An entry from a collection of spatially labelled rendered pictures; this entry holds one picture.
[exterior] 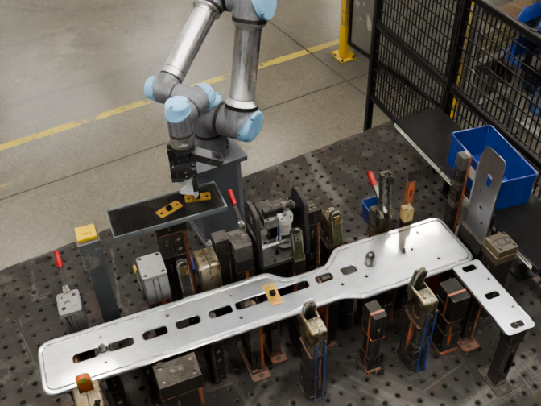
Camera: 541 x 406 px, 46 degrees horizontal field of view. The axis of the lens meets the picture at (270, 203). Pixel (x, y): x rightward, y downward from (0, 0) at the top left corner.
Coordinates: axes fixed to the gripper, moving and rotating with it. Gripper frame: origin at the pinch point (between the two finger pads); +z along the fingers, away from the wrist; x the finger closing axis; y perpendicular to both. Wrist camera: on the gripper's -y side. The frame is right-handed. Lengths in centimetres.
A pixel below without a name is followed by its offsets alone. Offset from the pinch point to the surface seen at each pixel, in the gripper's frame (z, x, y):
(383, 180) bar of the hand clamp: -1, 9, -60
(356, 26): 87, -265, -137
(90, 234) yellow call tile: 1.9, 9.8, 34.3
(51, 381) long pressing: 18, 50, 47
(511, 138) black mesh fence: 3, -9, -114
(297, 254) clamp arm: 17.2, 18.0, -29.5
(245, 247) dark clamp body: 10.7, 17.4, -12.6
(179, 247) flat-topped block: 17.0, 6.7, 8.2
